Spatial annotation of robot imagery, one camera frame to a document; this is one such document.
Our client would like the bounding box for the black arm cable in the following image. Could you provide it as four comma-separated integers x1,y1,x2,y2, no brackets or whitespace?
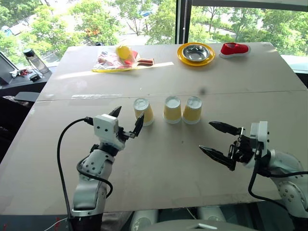
248,143,308,212
56,116,114,231

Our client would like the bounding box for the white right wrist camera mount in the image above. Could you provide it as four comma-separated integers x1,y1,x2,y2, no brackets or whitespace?
243,121,271,169

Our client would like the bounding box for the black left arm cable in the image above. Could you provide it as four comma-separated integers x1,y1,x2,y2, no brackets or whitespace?
56,116,114,231

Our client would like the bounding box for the dark side table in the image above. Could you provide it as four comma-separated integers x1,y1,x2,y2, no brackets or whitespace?
0,68,53,91

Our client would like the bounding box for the yellow paper cup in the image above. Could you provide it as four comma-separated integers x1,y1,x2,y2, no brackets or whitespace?
133,97,155,127
182,96,203,125
163,95,182,125

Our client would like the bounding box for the red child shoe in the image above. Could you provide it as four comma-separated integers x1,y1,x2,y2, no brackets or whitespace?
218,42,252,59

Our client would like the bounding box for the yellow flat tray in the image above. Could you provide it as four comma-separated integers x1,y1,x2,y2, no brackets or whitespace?
91,66,136,73

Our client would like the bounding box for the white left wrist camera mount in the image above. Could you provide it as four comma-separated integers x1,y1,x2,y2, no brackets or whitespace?
93,114,126,150

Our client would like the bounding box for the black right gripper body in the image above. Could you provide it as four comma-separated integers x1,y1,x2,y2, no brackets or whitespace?
227,127,256,166

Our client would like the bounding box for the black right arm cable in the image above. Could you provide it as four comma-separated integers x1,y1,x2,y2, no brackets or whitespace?
248,143,308,212

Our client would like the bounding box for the yellow round plate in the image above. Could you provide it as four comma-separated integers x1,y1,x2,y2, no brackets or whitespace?
177,42,216,67

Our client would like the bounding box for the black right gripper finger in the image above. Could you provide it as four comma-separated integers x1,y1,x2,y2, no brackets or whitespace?
199,145,237,172
208,121,243,136

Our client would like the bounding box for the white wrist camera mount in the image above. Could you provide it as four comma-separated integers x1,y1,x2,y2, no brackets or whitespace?
243,121,271,169
93,114,126,150

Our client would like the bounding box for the dark window frame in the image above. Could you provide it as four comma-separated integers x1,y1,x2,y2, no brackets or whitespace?
176,0,308,45

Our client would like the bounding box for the white rounded shape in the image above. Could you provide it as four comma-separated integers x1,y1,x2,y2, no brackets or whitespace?
130,209,159,231

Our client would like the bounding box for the thin white cable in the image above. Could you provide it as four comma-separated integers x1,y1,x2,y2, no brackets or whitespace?
44,215,71,231

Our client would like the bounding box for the black chair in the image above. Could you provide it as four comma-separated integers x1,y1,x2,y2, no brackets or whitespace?
0,91,40,157

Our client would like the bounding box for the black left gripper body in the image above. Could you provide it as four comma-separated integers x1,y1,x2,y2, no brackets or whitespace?
117,125,136,143

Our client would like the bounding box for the red paddle with brown handle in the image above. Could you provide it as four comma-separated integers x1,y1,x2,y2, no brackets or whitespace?
124,50,155,67

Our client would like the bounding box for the clear water bottle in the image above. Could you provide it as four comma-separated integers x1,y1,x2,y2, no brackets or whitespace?
23,48,50,74

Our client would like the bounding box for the clear plastic bag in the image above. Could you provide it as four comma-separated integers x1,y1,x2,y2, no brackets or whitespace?
91,48,137,72

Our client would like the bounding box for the yellow ball toy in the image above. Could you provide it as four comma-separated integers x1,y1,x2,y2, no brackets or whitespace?
115,45,133,61

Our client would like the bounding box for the steel bowl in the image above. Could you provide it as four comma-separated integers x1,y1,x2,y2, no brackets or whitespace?
181,44,211,62

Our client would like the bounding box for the clear tape strip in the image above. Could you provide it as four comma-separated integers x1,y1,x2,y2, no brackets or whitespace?
71,93,122,100

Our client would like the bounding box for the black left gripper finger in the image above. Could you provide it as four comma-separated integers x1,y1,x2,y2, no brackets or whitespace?
130,113,145,138
108,106,122,119

